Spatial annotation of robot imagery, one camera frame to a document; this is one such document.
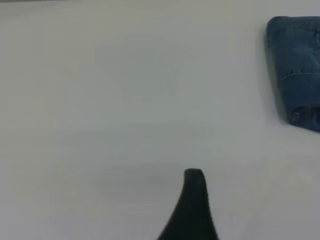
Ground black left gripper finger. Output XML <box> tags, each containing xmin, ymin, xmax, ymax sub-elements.
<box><xmin>155</xmin><ymin>168</ymin><xmax>221</xmax><ymax>240</ymax></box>

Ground blue denim pants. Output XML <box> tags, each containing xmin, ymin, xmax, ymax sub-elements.
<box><xmin>265</xmin><ymin>15</ymin><xmax>320</xmax><ymax>134</ymax></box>

